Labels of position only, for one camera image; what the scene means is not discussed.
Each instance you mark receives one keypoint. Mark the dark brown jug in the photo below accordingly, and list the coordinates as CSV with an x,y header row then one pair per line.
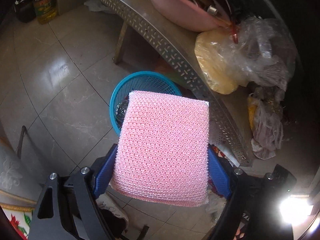
x,y
24,10

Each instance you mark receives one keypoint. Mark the metal perforated shelf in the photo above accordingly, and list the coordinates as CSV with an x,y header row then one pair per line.
x,y
176,46

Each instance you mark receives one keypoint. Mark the crumpled clear plastic bag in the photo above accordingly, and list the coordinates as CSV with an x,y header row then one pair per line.
x,y
266,53

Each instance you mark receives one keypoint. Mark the pink knitted sponge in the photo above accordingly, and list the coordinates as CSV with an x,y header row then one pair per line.
x,y
162,150

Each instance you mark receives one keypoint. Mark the floral patterned tablecloth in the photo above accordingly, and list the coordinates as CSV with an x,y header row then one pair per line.
x,y
19,191

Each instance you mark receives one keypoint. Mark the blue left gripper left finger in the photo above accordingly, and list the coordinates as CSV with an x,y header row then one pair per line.
x,y
103,171

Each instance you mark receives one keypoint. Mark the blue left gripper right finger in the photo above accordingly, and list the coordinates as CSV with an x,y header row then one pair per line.
x,y
218,175

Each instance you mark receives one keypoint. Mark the pinkish plastic bag on shelf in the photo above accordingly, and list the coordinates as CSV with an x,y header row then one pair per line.
x,y
266,127

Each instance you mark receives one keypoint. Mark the yellow cooking oil bottle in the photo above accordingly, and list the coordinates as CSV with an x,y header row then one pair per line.
x,y
45,10

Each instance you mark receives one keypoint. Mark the clear plastic drink bottle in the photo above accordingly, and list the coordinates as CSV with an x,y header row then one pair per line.
x,y
120,111

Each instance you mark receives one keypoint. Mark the pink plastic basin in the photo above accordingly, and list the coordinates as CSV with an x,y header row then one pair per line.
x,y
194,15

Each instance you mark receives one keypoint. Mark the yellow round flatbread in bag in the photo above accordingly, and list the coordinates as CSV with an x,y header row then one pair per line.
x,y
221,76

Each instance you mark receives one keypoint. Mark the white sneaker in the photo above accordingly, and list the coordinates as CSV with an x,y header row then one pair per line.
x,y
106,203

